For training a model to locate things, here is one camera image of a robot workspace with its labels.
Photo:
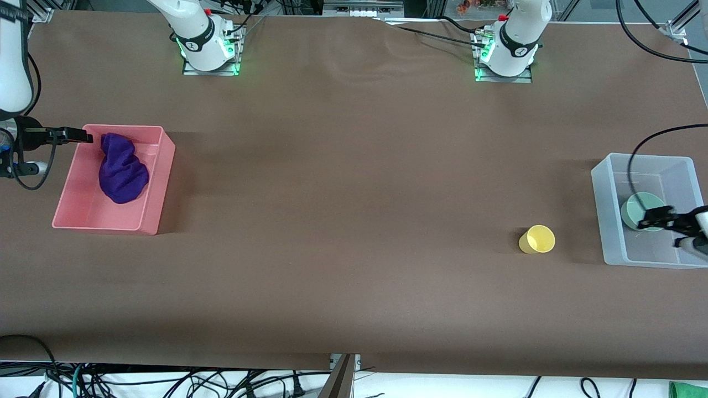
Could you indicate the aluminium frame post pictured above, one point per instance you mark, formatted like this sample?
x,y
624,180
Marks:
x,y
338,378

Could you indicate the white power strip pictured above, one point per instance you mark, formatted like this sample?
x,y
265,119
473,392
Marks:
x,y
362,6

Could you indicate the purple cloth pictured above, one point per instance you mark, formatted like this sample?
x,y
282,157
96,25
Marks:
x,y
121,177

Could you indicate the pink plastic bin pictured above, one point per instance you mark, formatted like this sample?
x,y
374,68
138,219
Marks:
x,y
88,213

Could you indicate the yellow plastic cup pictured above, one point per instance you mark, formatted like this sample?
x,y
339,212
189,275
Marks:
x,y
539,239

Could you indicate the green cloth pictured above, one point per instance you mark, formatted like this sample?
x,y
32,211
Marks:
x,y
688,390

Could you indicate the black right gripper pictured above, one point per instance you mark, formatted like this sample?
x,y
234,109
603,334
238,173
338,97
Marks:
x,y
29,137

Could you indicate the clear plastic bin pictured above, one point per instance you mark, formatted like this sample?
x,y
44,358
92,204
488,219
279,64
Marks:
x,y
614,232

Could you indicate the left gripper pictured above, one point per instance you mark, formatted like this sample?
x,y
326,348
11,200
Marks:
x,y
684,222

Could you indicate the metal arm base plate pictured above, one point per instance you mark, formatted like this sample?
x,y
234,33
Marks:
x,y
213,71
503,79

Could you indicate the aluminium corner bracket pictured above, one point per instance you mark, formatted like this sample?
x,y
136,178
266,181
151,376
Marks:
x,y
40,15
679,29

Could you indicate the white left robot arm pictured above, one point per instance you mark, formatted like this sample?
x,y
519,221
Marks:
x,y
514,44

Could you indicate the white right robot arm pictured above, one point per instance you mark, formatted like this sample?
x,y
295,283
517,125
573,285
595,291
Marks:
x,y
199,38

